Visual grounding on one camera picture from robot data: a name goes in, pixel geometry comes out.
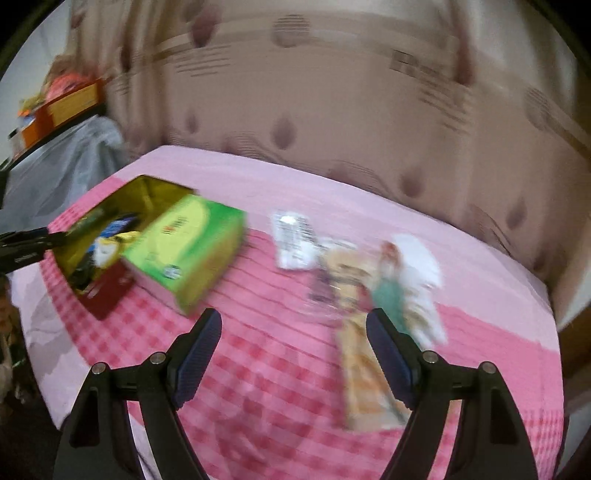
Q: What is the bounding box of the gold metal tin box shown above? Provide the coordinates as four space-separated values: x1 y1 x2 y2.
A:
54 174 195 320

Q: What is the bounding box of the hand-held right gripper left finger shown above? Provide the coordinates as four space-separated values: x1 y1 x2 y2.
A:
53 308 223 480

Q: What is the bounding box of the beige leaf print curtain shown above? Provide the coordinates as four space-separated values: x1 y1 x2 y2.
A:
69 0 591 333

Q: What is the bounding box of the clear bag of cotton swabs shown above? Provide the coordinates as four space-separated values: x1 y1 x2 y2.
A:
307 240 413 431

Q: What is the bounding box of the red-brown box with yellow label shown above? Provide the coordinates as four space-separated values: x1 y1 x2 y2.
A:
34 78 106 136

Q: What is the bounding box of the white sock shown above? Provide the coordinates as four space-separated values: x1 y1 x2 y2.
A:
392 234 450 348

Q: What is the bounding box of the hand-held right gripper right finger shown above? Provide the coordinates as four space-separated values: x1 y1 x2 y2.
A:
366 308 539 480

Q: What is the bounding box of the pink checked cloth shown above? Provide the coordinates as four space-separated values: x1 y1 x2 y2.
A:
9 145 570 480

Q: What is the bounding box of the teal fluffy scrunchie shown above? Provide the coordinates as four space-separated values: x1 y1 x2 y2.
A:
372 272 411 335

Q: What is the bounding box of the small orange box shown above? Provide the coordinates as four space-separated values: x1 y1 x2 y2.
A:
18 119 47 149

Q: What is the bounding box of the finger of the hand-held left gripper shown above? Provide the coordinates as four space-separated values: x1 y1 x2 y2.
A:
0 228 68 252

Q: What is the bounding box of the green tissue pack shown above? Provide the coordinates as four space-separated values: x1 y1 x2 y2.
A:
121 194 249 317

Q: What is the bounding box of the orange plastic bag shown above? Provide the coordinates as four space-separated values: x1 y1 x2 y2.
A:
44 68 95 100

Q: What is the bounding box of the grey-blue plastic cover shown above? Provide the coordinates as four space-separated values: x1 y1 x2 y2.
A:
0 115 129 234

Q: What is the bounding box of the white printed packet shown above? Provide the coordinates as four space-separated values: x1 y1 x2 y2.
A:
271 210 321 271

